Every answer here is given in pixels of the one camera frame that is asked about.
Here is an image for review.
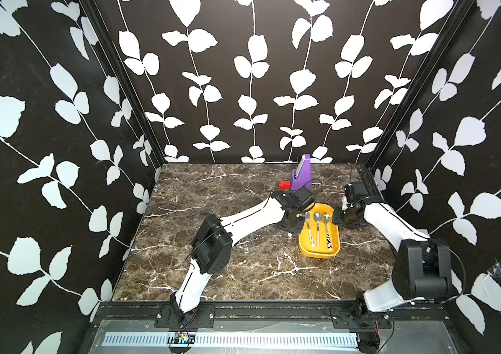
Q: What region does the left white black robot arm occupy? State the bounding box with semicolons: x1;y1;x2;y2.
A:
171;187;314;319

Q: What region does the spoon with patterned handle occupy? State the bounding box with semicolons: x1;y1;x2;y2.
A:
323;212;333;252

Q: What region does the red small block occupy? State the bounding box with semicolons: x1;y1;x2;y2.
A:
278;181;291;190

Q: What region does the spoon with wooden handle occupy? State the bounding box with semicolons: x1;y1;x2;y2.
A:
314;212;321;248

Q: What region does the yellow plastic storage box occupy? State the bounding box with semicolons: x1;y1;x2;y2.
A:
299;204;340;259

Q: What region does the white perforated strip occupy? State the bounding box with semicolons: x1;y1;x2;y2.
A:
101;332;359;350

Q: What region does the small green circuit board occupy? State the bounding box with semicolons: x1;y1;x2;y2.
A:
168;332;196;348

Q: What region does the purple plastic stand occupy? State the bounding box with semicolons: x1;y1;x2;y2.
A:
290;154;312;191

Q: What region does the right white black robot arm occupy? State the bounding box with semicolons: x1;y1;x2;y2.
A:
333;182;453;313

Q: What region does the black front mounting rail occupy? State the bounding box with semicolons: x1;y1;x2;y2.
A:
92;300;449;332

